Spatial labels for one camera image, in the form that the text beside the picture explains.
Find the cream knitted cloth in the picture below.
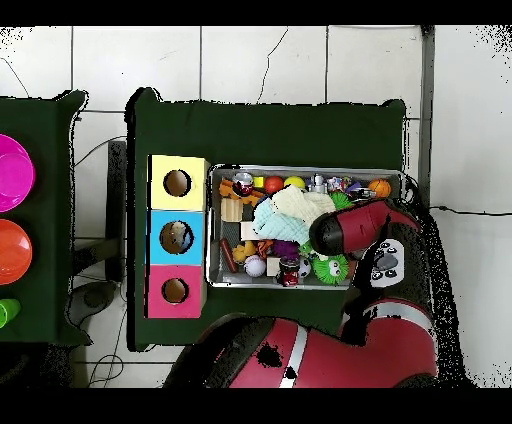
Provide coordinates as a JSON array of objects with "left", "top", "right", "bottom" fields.
[{"left": 271, "top": 187, "right": 338, "bottom": 231}]

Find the clear mesh bin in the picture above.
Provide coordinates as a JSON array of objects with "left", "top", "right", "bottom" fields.
[{"left": 206, "top": 163, "right": 406, "bottom": 293}]

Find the wooden box with three holes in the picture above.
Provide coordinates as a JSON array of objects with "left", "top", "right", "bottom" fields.
[{"left": 146, "top": 154, "right": 211, "bottom": 320}]

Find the red silver soda can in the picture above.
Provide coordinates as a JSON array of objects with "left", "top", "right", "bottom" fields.
[{"left": 233, "top": 171, "right": 257, "bottom": 197}]

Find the red orange ball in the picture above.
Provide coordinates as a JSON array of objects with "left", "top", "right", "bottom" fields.
[{"left": 265, "top": 175, "right": 287, "bottom": 196}]

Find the white baseball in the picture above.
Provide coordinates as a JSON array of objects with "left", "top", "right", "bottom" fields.
[{"left": 244, "top": 255, "right": 268, "bottom": 279}]

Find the red black can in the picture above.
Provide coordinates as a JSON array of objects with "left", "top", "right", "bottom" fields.
[{"left": 277, "top": 257, "right": 303, "bottom": 289}]

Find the green spiky ball with eyes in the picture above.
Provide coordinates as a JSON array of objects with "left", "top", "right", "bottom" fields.
[{"left": 312, "top": 253, "right": 352, "bottom": 288}]

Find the orange plate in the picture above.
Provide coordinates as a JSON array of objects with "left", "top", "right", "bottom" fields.
[{"left": 0, "top": 219, "right": 34, "bottom": 287}]

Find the pink plate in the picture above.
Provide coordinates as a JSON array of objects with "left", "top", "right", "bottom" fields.
[{"left": 0, "top": 134, "right": 37, "bottom": 214}]

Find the green cup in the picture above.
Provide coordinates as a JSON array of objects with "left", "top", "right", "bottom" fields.
[{"left": 0, "top": 298, "right": 21, "bottom": 329}]

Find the black cable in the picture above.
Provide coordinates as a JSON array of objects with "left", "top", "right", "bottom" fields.
[{"left": 406, "top": 171, "right": 512, "bottom": 219}]

